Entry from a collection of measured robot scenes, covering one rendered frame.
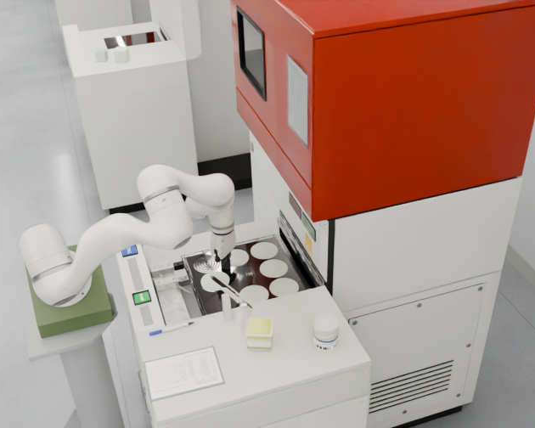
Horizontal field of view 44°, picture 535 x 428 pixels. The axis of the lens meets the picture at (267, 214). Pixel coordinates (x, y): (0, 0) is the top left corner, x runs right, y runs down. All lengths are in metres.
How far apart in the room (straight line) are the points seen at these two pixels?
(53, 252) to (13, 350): 1.71
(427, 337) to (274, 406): 0.86
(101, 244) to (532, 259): 2.56
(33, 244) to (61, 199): 2.68
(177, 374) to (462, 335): 1.22
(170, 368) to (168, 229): 0.44
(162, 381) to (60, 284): 0.39
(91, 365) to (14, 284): 1.55
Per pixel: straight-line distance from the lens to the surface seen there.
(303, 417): 2.02
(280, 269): 2.33
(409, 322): 2.48
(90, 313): 2.30
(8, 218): 4.52
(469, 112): 2.06
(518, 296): 3.74
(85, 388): 2.57
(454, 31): 1.92
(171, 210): 1.72
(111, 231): 1.79
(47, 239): 1.91
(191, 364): 1.95
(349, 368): 1.94
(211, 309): 2.20
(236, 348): 1.98
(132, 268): 2.32
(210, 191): 1.77
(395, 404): 2.82
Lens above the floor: 2.40
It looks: 35 degrees down
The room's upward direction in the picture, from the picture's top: 2 degrees counter-clockwise
